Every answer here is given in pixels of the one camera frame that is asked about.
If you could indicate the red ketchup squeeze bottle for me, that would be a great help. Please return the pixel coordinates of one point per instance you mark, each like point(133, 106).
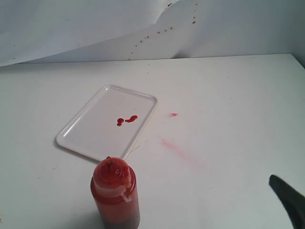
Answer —
point(114, 189)

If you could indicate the white rectangular plastic tray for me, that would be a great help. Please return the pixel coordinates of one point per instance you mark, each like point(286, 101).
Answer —
point(93, 131)

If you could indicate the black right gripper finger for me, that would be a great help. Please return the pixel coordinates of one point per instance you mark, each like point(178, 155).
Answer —
point(292, 200)

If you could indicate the red ketchup blob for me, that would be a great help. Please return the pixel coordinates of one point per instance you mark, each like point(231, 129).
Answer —
point(120, 121)

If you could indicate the white backdrop cloth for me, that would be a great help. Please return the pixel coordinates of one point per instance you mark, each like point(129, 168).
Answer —
point(38, 31)

